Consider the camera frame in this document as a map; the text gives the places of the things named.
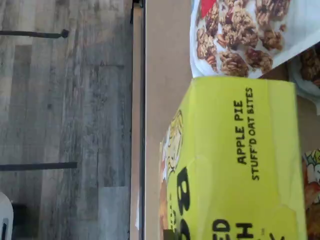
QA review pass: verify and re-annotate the black metal bar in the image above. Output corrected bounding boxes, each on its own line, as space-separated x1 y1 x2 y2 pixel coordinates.
0 161 78 172
0 29 70 39

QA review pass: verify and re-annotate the white granola bag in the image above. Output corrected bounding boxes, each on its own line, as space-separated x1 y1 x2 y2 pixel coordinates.
287 46 320 89

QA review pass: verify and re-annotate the green Bobos apple pie box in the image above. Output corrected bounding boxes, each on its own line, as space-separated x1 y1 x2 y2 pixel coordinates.
159 76 309 240
301 148 320 240

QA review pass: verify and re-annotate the black metal shelf rack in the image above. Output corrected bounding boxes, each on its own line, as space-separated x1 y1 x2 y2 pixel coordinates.
129 0 147 240

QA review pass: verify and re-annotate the granola bag red label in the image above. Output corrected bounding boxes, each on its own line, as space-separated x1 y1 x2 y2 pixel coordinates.
189 0 320 79

